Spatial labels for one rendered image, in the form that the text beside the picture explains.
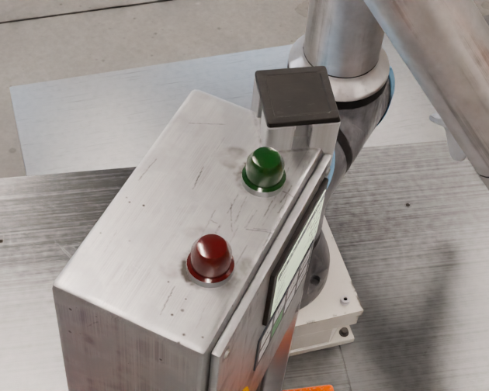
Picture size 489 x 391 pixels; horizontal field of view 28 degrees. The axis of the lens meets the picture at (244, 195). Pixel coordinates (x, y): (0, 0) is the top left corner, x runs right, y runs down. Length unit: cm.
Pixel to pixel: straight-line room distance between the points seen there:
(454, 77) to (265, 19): 208
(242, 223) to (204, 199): 3
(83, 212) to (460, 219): 53
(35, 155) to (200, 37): 144
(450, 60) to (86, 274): 41
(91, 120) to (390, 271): 49
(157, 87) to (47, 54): 128
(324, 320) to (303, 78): 63
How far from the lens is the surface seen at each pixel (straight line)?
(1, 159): 253
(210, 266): 51
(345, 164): 111
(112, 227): 55
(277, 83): 59
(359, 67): 107
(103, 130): 146
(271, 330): 64
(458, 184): 146
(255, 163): 55
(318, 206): 60
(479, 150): 87
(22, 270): 132
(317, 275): 119
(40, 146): 145
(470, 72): 83
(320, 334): 123
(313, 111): 58
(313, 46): 107
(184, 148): 59
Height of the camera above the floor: 192
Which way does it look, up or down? 52 degrees down
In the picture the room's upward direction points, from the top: 7 degrees clockwise
